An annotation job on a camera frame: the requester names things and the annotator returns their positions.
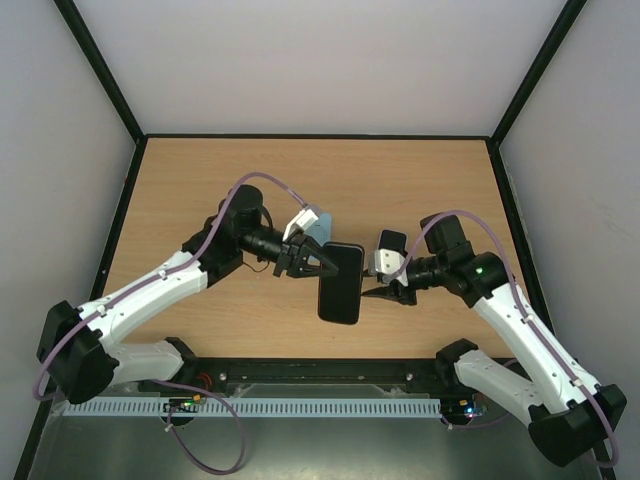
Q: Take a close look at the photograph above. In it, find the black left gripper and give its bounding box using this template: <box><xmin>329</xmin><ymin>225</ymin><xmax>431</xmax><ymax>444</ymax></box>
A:
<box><xmin>238</xmin><ymin>225</ymin><xmax>339</xmax><ymax>279</ymax></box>

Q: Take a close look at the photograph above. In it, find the black phone case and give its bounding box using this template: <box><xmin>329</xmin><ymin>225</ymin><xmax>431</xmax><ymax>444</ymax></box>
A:
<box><xmin>316</xmin><ymin>241</ymin><xmax>365</xmax><ymax>326</ymax></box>

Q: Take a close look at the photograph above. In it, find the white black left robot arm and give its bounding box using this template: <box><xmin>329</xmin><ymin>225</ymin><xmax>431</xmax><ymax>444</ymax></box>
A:
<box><xmin>37</xmin><ymin>184</ymin><xmax>339</xmax><ymax>404</ymax></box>

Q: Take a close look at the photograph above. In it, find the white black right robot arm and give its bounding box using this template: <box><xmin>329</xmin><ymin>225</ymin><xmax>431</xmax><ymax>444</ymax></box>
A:
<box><xmin>366</xmin><ymin>210</ymin><xmax>627</xmax><ymax>468</ymax></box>

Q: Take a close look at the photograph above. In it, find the light blue card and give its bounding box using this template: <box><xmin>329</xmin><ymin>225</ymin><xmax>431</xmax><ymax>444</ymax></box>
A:
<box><xmin>306</xmin><ymin>213</ymin><xmax>332</xmax><ymax>246</ymax></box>

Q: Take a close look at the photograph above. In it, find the right circuit board with leds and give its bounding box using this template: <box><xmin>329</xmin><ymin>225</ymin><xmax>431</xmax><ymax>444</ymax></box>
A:
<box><xmin>458</xmin><ymin>393</ymin><xmax>488</xmax><ymax>418</ymax></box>

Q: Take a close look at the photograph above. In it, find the circuit board with leds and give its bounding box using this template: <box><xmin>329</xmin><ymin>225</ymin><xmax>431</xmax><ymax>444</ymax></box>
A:
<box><xmin>458</xmin><ymin>393</ymin><xmax>488</xmax><ymax>418</ymax></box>
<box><xmin>164</xmin><ymin>394</ymin><xmax>207</xmax><ymax>414</ymax></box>

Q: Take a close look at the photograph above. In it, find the left circuit board with leds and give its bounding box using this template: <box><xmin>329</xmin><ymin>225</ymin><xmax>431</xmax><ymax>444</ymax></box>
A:
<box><xmin>164</xmin><ymin>394</ymin><xmax>207</xmax><ymax>414</ymax></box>

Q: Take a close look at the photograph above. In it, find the grey metal front plate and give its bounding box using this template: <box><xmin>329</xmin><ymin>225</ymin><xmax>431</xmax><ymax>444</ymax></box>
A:
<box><xmin>29</xmin><ymin>417</ymin><xmax>600</xmax><ymax>479</ymax></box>

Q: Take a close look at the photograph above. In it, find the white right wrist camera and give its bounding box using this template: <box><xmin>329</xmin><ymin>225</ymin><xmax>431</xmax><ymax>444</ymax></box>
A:
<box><xmin>367</xmin><ymin>229</ymin><xmax>408</xmax><ymax>285</ymax></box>

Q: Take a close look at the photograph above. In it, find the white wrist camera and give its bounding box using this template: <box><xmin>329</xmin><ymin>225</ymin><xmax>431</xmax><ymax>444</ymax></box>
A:
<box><xmin>282</xmin><ymin>204</ymin><xmax>322</xmax><ymax>242</ymax></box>
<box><xmin>367</xmin><ymin>229</ymin><xmax>408</xmax><ymax>285</ymax></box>

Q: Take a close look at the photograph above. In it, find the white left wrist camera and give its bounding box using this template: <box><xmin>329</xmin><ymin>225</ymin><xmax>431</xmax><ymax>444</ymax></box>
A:
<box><xmin>282</xmin><ymin>204</ymin><xmax>322</xmax><ymax>242</ymax></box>

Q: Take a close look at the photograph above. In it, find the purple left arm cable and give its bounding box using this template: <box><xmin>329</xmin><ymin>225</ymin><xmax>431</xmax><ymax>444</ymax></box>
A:
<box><xmin>32</xmin><ymin>172</ymin><xmax>311</xmax><ymax>474</ymax></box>

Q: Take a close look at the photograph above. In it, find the white slotted cable duct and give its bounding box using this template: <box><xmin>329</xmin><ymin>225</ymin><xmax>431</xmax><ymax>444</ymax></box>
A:
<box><xmin>62</xmin><ymin>397</ymin><xmax>441</xmax><ymax>419</ymax></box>

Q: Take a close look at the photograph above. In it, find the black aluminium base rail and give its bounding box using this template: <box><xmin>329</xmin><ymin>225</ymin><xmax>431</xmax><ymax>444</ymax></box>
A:
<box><xmin>170</xmin><ymin>357</ymin><xmax>472</xmax><ymax>397</ymax></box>

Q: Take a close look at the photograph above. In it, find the black enclosure frame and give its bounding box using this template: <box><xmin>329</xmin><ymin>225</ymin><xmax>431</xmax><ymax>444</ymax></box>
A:
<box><xmin>9</xmin><ymin>0</ymin><xmax>640</xmax><ymax>480</ymax></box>

